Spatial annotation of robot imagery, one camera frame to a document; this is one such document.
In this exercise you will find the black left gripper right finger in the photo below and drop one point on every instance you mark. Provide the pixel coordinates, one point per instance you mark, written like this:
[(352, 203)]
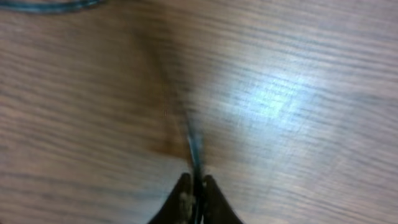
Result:
[(216, 208)]

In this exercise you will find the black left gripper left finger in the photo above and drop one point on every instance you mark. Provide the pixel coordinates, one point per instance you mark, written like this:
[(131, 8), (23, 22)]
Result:
[(177, 209)]

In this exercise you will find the black cable removed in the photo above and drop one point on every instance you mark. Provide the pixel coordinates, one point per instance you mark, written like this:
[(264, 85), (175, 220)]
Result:
[(49, 7), (195, 145)]

